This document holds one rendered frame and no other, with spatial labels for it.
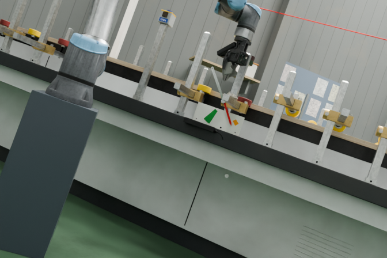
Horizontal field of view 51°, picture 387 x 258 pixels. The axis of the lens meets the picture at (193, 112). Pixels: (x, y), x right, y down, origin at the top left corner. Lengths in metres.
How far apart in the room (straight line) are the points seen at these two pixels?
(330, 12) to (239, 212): 5.77
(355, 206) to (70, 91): 1.37
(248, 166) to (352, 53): 5.90
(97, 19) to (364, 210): 1.49
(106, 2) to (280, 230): 1.45
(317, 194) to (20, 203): 1.31
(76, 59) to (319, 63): 6.15
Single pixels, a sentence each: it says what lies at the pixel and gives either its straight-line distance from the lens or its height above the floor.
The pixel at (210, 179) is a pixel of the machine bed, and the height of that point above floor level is 0.41.
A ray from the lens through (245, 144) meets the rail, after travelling 2.05.
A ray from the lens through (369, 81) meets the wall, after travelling 7.97.
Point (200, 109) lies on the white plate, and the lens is 2.13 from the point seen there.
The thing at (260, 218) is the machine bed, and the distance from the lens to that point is 2.30.
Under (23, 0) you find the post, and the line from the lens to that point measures 2.87.
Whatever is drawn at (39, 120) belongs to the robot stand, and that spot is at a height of 0.50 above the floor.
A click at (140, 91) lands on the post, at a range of 2.27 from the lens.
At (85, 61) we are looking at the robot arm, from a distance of 1.65.
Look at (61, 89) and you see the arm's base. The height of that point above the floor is 0.64.
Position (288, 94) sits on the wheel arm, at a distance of 1.83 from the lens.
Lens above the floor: 0.69
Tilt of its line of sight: 1 degrees up
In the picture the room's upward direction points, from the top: 20 degrees clockwise
